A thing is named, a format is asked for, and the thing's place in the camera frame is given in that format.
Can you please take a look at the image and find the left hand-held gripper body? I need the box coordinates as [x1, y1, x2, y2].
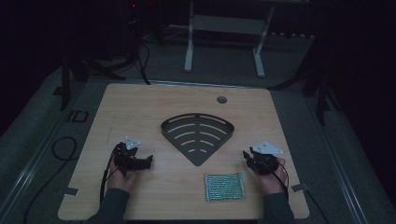
[113, 135, 145, 177]

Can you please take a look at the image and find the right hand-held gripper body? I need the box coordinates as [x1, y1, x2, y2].
[247, 140, 285, 175]

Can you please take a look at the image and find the person's left hand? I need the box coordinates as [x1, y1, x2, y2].
[106, 166, 140, 193]

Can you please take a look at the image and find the person's right hand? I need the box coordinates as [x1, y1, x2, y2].
[254, 156, 289, 196]

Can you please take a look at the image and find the green woven square mat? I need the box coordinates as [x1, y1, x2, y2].
[204, 172, 247, 203]

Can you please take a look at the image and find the black slotted corner shelf tray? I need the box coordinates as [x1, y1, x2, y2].
[160, 112, 235, 167]

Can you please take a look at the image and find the black tripod stand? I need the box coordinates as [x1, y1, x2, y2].
[269, 55, 342, 127]
[59, 46, 139, 112]

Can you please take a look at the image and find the left hand-held gripper cable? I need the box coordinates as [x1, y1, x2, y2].
[99, 145, 120, 204]

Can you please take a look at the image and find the hand-held gripper cable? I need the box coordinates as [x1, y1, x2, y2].
[99, 145, 120, 204]
[271, 161, 332, 224]

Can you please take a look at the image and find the right hand-held gripper cable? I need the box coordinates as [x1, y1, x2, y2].
[271, 161, 332, 224]

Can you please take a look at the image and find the black floor cable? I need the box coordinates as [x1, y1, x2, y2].
[22, 135, 79, 224]

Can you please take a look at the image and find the black hanging cable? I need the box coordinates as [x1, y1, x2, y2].
[136, 40, 152, 86]

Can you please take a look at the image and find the white metal desk frame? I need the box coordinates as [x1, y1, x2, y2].
[183, 0, 276, 79]

